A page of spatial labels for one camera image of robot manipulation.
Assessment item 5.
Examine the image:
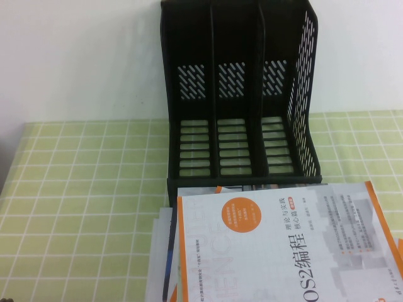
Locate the white book with orange trim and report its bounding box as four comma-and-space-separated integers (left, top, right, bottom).
176, 180, 403, 302

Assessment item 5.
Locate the dark blue book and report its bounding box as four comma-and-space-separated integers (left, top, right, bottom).
161, 207, 179, 302

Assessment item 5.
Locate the black plastic book holder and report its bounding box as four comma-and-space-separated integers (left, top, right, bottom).
159, 0, 324, 209

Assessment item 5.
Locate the white paper stack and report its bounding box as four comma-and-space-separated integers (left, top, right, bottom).
145, 206, 174, 302

